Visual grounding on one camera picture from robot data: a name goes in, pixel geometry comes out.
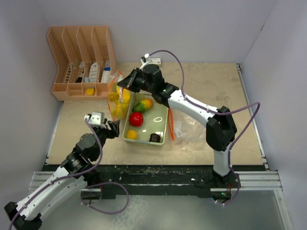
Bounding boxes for red apple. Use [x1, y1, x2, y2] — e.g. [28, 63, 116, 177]
[129, 112, 143, 127]

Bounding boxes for orange fruit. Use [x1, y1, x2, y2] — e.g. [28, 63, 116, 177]
[126, 130, 138, 140]

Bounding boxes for small white green box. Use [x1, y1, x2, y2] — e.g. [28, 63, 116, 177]
[147, 57, 162, 66]

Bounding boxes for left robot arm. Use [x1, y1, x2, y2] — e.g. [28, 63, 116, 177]
[4, 112, 129, 230]

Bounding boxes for yellow star fruit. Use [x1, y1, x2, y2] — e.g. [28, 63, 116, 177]
[108, 92, 119, 104]

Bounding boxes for dark purple mangosteen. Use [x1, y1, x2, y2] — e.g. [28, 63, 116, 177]
[149, 133, 161, 143]

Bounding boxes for yellow block in organizer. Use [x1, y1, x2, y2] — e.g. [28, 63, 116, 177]
[86, 88, 95, 96]

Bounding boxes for pink desk file organizer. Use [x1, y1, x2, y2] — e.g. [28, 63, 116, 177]
[47, 25, 116, 101]

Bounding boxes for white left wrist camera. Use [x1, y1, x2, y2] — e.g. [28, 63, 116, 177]
[84, 112, 105, 127]

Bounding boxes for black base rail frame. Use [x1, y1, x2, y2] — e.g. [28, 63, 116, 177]
[31, 164, 281, 199]

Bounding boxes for clear zip bag on table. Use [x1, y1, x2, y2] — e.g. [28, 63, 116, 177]
[168, 108, 205, 142]

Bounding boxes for pale green plastic basket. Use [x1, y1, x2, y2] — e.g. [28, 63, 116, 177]
[122, 93, 168, 146]

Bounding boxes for green orange mango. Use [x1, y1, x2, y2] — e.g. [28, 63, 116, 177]
[132, 99, 153, 114]

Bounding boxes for yellow banana bunch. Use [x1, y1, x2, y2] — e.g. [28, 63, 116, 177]
[111, 86, 130, 120]

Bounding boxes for clear zip bag orange zipper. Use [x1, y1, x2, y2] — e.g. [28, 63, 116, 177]
[107, 70, 131, 121]

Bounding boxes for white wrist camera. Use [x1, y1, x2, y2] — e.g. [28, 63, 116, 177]
[84, 112, 105, 127]
[140, 53, 150, 70]

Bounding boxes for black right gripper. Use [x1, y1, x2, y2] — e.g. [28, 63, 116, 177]
[118, 67, 155, 93]

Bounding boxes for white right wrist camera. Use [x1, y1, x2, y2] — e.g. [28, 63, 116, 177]
[140, 53, 150, 70]

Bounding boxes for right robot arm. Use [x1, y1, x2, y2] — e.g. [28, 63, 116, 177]
[127, 64, 237, 187]

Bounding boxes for white blue items in organizer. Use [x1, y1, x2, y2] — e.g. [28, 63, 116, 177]
[65, 61, 99, 83]

